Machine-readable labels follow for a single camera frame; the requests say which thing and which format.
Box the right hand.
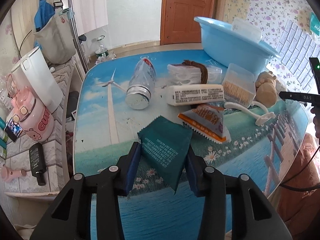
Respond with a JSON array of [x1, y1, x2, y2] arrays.
[[311, 107, 320, 139]]

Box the light blue plastic basin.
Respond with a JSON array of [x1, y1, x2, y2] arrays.
[[194, 16, 280, 76]]

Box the clear toothpick box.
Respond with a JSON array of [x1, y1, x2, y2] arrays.
[[222, 63, 256, 108]]

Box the smartphone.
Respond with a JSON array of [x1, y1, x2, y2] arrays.
[[4, 118, 23, 142]]

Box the white electric kettle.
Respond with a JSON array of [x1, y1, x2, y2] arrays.
[[11, 47, 63, 113]]

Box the white rectangular package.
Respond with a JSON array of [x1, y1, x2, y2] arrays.
[[165, 84, 225, 106]]

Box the water bottle on floor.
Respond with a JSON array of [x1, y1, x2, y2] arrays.
[[95, 35, 108, 59]]

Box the black cosmetic bottle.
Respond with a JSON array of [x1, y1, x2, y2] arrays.
[[29, 142, 47, 186]]

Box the pink handheld device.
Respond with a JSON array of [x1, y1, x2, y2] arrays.
[[1, 166, 27, 183]]

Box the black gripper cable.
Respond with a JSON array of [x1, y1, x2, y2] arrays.
[[279, 144, 320, 192]]

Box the white razor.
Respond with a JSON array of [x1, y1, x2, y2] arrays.
[[224, 102, 276, 126]]

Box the pink cartoon cup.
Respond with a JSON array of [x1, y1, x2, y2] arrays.
[[11, 87, 54, 142]]

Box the orange snack packet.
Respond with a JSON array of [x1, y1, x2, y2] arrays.
[[178, 104, 231, 144]]

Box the floss box with hair tie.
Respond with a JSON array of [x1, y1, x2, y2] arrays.
[[167, 60, 222, 85]]

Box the wooden door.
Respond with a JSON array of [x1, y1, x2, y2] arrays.
[[160, 0, 215, 45]]

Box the grey tote bag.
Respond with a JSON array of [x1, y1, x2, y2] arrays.
[[33, 8, 76, 64]]

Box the metal rack pole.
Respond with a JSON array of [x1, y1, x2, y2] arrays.
[[67, 0, 88, 75]]

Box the green foil packet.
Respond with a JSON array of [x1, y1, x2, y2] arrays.
[[138, 116, 193, 191]]

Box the blue hanging bag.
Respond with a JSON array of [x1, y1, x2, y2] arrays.
[[34, 0, 55, 32]]

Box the clear plastic box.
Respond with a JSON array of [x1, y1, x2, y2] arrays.
[[232, 17, 262, 43]]

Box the clear bottle silver cap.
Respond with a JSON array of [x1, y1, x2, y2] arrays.
[[125, 57, 156, 110]]

